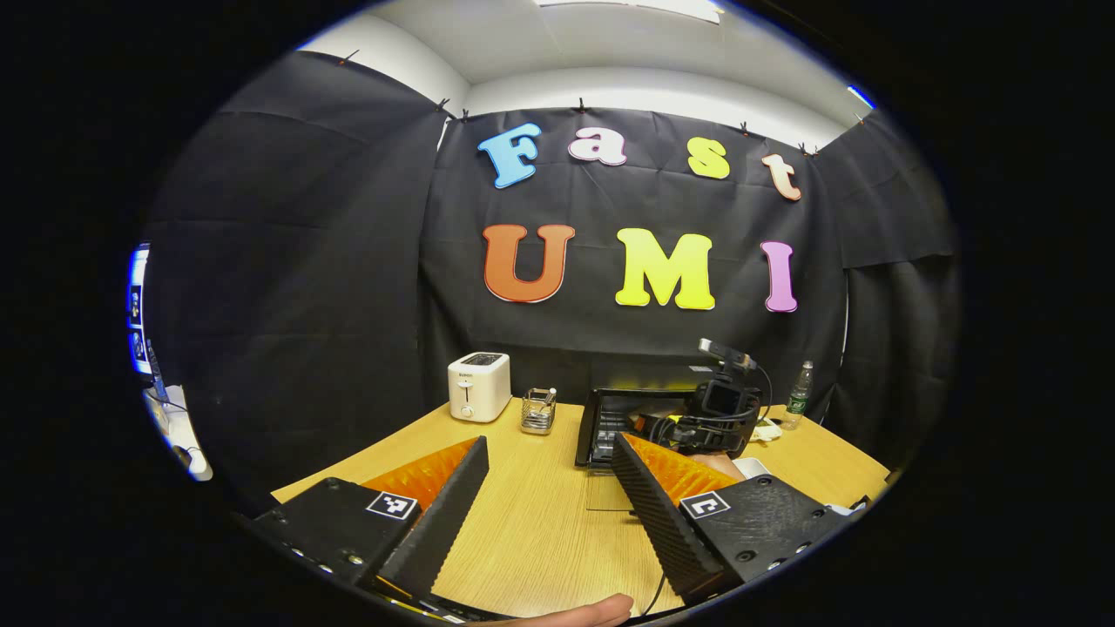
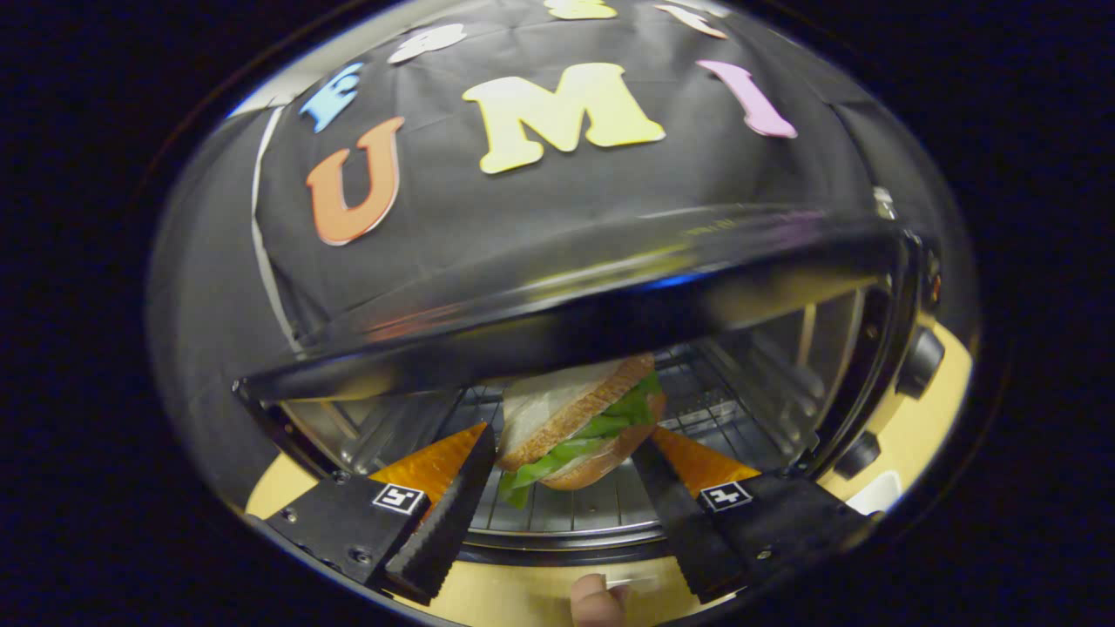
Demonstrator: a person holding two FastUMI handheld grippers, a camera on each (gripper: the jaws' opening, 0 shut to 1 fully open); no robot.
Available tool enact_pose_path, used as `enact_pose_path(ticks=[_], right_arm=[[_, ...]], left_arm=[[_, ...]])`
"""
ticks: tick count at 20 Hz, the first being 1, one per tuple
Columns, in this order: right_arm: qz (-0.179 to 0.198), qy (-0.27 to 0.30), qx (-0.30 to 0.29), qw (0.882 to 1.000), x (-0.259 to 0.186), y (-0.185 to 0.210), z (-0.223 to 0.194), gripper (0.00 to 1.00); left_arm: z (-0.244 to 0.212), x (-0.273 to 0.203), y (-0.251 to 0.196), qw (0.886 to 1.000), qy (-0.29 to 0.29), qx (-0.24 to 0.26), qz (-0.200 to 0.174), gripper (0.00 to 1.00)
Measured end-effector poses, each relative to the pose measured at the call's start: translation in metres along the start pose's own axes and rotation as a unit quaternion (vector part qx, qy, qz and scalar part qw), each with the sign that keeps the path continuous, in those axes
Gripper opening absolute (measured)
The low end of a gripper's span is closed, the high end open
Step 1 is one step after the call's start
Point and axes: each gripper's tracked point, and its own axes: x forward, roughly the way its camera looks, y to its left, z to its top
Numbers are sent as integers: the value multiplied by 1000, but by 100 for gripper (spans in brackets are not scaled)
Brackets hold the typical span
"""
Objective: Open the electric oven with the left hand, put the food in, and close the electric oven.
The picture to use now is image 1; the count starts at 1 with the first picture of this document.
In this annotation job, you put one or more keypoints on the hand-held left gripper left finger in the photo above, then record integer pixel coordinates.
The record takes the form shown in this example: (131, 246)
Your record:
(440, 527)

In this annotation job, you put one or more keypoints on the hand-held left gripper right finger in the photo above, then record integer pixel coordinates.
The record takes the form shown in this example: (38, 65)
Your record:
(662, 531)

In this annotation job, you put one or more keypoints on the black electric oven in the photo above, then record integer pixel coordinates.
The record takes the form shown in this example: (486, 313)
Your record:
(601, 427)

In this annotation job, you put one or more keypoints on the white divided plate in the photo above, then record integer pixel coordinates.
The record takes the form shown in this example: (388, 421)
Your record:
(768, 431)

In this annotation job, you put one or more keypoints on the clear plastic water bottle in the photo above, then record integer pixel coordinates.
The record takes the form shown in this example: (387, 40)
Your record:
(799, 402)

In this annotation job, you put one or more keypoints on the white toaster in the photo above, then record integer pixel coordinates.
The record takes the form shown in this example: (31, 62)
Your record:
(479, 387)

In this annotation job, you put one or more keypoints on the black backdrop cloth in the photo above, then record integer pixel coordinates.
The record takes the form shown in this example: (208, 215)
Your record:
(348, 305)

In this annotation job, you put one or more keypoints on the white side desk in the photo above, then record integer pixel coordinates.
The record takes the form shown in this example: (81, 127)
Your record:
(174, 422)

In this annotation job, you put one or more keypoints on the computer monitor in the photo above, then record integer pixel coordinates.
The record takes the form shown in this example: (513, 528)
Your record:
(138, 305)

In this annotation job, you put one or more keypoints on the large ceiling light panel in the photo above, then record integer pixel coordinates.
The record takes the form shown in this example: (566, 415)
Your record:
(645, 7)

